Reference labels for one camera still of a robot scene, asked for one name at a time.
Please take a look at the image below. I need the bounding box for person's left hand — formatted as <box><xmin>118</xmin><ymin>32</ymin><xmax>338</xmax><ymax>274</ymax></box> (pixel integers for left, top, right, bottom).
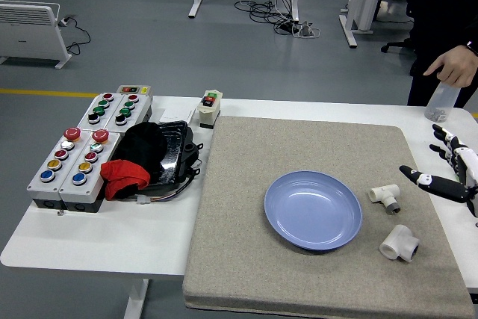
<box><xmin>423</xmin><ymin>44</ymin><xmax>478</xmax><ymax>88</ymax></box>

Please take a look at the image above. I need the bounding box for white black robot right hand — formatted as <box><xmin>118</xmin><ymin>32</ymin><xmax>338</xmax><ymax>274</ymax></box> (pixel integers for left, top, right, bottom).
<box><xmin>399</xmin><ymin>123</ymin><xmax>478</xmax><ymax>219</ymax></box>

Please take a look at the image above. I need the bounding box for clear spray bottle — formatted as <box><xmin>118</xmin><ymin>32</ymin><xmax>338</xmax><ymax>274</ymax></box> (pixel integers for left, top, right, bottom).
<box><xmin>424</xmin><ymin>79</ymin><xmax>461</xmax><ymax>123</ymax></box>

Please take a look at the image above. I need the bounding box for small white tee pipe fitting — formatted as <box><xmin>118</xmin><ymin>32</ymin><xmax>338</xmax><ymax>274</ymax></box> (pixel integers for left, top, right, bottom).
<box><xmin>368</xmin><ymin>183</ymin><xmax>401</xmax><ymax>216</ymax></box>

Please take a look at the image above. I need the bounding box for large white tee pipe fitting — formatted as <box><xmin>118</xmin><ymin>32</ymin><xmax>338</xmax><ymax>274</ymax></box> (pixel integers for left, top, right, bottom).
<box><xmin>379</xmin><ymin>224</ymin><xmax>420</xmax><ymax>263</ymax></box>

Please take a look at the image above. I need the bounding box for blue plate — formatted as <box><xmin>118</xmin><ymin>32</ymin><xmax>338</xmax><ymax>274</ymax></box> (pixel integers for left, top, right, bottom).
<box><xmin>264</xmin><ymin>170</ymin><xmax>363</xmax><ymax>253</ymax></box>

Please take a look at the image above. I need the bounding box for person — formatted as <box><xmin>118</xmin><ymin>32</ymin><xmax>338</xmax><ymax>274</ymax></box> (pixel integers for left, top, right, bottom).
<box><xmin>405</xmin><ymin>0</ymin><xmax>478</xmax><ymax>109</ymax></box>

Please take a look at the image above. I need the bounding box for black office chair base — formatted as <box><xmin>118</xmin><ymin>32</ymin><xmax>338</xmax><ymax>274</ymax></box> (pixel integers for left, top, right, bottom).
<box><xmin>380</xmin><ymin>37</ymin><xmax>415</xmax><ymax>55</ymax></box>

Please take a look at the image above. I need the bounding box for grey-brown mat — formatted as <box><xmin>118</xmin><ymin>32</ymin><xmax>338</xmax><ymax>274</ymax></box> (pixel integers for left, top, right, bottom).
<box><xmin>181</xmin><ymin>115</ymin><xmax>476</xmax><ymax>319</ymax></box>

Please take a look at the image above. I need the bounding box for black plastic tray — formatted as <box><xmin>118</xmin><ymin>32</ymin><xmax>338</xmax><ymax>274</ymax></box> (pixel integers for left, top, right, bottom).
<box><xmin>111</xmin><ymin>120</ymin><xmax>194</xmax><ymax>188</ymax></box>

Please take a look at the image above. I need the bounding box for white paper card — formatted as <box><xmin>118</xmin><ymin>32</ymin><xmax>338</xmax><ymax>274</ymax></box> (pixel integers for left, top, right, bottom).
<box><xmin>152</xmin><ymin>106</ymin><xmax>196</xmax><ymax>126</ymax></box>

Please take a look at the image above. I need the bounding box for black cloth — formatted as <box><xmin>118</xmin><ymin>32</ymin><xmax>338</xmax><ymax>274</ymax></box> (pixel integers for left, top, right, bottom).
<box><xmin>111</xmin><ymin>122</ymin><xmax>169</xmax><ymax>174</ymax></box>

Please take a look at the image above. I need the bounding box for grey four-button control box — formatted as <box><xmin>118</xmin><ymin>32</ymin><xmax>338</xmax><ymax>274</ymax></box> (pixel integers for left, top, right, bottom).
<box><xmin>104</xmin><ymin>93</ymin><xmax>154</xmax><ymax>130</ymax></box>
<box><xmin>77</xmin><ymin>92</ymin><xmax>124</xmax><ymax>128</ymax></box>

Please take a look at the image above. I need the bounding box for red cloth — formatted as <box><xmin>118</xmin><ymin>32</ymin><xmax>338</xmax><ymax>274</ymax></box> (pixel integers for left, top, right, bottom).
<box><xmin>99</xmin><ymin>159</ymin><xmax>151</xmax><ymax>200</ymax></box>

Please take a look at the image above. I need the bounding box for white table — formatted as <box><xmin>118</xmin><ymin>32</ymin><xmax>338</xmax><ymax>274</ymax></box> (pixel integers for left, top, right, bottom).
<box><xmin>0</xmin><ymin>94</ymin><xmax>478</xmax><ymax>319</ymax></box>

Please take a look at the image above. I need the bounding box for grey five-button control box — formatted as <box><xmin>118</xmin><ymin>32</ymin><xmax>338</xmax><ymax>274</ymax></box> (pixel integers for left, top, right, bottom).
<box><xmin>59</xmin><ymin>128</ymin><xmax>121</xmax><ymax>214</ymax></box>
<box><xmin>26</xmin><ymin>127</ymin><xmax>93</xmax><ymax>211</ymax></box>

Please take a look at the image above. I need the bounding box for white panel heater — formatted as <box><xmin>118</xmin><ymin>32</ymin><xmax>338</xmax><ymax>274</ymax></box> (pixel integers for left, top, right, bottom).
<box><xmin>0</xmin><ymin>0</ymin><xmax>72</xmax><ymax>69</ymax></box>

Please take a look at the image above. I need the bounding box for white desk frame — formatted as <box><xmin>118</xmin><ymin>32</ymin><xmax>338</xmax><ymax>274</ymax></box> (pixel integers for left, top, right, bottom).
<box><xmin>338</xmin><ymin>0</ymin><xmax>385</xmax><ymax>49</ymax></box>

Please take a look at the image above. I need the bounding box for white start-stop switch box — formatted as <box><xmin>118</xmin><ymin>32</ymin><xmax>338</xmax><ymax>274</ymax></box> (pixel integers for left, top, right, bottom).
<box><xmin>196</xmin><ymin>90</ymin><xmax>224</xmax><ymax>129</ymax></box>

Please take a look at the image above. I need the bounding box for black wire harness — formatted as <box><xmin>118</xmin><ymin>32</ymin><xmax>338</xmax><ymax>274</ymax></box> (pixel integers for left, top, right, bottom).
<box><xmin>126</xmin><ymin>139</ymin><xmax>205</xmax><ymax>206</ymax></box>

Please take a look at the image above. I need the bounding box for small grey switch panel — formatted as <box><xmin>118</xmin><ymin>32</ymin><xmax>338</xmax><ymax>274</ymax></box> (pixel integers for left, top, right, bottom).
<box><xmin>116</xmin><ymin>84</ymin><xmax>152</xmax><ymax>96</ymax></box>

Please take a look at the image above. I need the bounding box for black heater power cable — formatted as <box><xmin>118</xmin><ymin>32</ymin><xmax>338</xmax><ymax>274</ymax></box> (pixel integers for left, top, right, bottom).
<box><xmin>55</xmin><ymin>14</ymin><xmax>92</xmax><ymax>57</ymax></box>

